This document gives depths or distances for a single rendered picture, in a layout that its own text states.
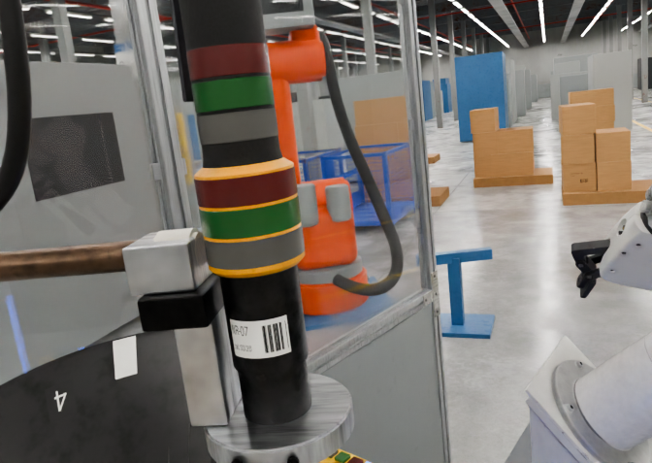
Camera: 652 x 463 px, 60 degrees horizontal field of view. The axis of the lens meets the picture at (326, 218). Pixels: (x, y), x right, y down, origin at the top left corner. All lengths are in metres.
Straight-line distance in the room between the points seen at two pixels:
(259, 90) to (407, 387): 1.56
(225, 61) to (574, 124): 7.59
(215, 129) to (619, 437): 0.86
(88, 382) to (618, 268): 0.57
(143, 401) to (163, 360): 0.03
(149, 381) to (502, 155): 9.21
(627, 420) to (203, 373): 0.79
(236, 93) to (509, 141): 9.32
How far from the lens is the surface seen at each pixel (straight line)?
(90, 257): 0.28
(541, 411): 0.96
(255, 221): 0.23
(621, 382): 0.97
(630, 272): 0.74
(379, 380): 1.63
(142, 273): 0.26
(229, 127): 0.23
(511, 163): 9.56
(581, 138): 7.80
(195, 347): 0.26
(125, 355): 0.47
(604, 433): 1.00
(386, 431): 1.71
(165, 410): 0.44
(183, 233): 0.26
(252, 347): 0.25
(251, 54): 0.24
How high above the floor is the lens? 1.59
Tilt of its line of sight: 11 degrees down
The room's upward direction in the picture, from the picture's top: 7 degrees counter-clockwise
